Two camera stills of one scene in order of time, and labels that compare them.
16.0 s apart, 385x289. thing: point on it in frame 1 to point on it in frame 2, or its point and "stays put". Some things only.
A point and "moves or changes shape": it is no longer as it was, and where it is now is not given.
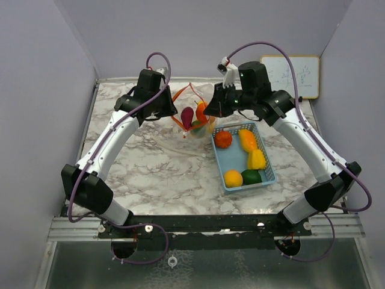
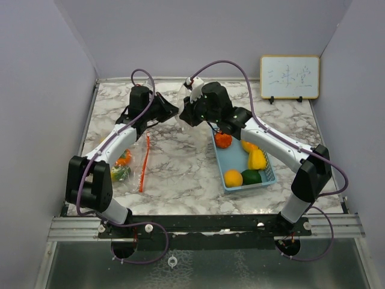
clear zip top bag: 190,118 to 128,173
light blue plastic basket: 235,158 stays put
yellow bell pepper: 256,159 stays put
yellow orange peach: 233,179 stays put
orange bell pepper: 248,140 stays put
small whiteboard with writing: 306,70 stays put
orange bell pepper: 200,115 moves or changes shape
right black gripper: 216,106 to 187,113
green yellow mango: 198,127 to 120,173
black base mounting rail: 205,232 stays put
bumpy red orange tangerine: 223,139 stays put
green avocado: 251,176 stays put
